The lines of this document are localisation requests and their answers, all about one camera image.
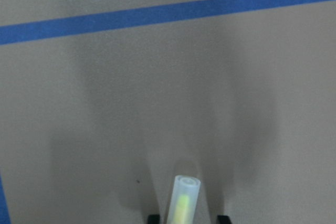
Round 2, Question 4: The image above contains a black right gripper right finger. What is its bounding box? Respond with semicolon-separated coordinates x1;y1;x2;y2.
216;215;232;224

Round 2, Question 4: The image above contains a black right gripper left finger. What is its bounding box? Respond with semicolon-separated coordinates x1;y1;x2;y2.
147;214;161;224

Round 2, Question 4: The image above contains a yellow marker pen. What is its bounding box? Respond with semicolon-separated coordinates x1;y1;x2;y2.
166;175;201;224

